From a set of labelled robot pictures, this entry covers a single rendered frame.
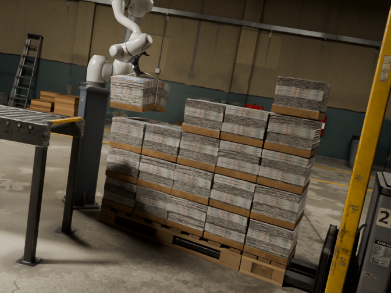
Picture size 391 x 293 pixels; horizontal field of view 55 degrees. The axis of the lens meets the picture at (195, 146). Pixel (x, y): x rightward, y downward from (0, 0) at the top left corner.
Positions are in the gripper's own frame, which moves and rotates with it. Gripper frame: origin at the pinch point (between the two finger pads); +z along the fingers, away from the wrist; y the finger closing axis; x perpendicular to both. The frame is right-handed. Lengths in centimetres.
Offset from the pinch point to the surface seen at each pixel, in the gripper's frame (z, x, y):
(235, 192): -10, 94, 75
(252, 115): -14, 95, 24
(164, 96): 15.3, 13.7, 20.9
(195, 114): -14, 56, 30
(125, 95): -16.4, -1.0, 27.0
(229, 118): -14, 80, 28
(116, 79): -20.1, -9.1, 16.9
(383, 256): -25, 184, 83
